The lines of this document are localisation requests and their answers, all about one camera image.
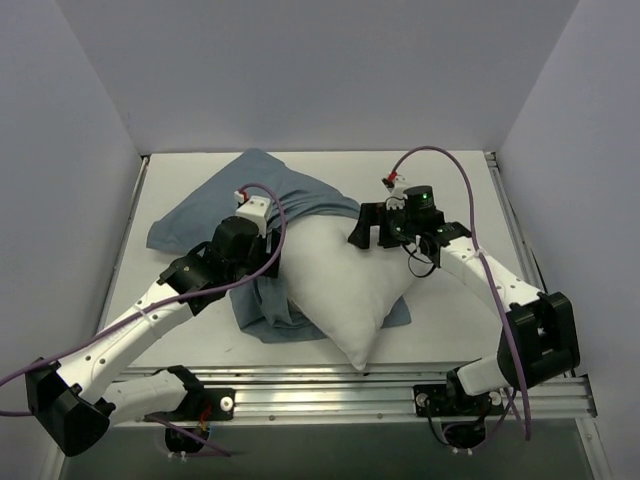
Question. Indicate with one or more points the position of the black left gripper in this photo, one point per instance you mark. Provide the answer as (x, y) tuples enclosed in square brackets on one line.
[(270, 253)]

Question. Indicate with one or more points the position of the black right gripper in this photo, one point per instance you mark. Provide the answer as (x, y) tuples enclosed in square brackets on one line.
[(376, 226)]

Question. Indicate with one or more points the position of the blue-grey pillowcase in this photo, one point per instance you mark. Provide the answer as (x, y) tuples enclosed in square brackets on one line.
[(261, 308)]

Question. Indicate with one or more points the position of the white pillow insert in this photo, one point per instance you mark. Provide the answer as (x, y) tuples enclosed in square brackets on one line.
[(349, 294)]

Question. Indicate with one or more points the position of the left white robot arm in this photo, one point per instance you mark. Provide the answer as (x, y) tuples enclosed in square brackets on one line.
[(78, 397)]

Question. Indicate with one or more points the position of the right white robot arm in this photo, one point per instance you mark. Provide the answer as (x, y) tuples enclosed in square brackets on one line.
[(538, 339)]

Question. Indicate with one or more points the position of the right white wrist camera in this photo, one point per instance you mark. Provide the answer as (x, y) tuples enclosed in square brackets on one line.
[(396, 186)]

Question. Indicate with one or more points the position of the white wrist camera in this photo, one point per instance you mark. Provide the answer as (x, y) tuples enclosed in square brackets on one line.
[(256, 209), (396, 186)]

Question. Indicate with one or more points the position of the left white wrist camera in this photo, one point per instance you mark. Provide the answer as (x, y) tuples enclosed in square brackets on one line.
[(256, 209)]

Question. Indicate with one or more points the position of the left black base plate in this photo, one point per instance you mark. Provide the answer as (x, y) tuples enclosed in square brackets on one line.
[(207, 404)]

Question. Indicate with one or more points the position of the aluminium mounting rail frame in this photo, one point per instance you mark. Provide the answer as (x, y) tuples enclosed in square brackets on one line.
[(302, 412)]

